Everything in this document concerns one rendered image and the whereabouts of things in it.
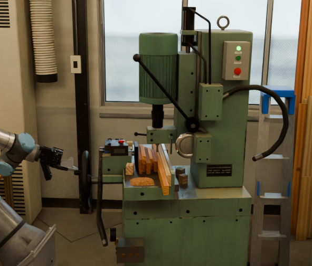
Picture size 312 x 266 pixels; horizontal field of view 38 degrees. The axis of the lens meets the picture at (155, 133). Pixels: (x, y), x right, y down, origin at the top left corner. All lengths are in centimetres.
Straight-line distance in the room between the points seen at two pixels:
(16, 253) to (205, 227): 85
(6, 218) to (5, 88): 175
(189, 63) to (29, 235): 98
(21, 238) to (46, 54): 187
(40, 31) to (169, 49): 152
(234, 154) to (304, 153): 128
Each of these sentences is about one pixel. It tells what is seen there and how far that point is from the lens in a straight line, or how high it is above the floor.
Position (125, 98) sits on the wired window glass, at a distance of 354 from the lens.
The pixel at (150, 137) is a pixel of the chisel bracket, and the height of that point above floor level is 103.
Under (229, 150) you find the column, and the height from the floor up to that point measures 99.
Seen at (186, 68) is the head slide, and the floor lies 136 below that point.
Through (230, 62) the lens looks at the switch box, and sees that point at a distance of 195.
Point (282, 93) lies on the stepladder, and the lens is 274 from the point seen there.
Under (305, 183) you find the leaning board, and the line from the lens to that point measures 334.
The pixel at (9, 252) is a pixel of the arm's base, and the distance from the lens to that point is 173.
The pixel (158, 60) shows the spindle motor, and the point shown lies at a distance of 199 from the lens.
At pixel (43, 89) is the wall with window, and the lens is 358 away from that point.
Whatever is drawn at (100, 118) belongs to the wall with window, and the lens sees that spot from 353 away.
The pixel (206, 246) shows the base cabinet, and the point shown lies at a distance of 215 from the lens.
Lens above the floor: 162
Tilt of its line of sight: 16 degrees down
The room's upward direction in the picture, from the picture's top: 1 degrees clockwise
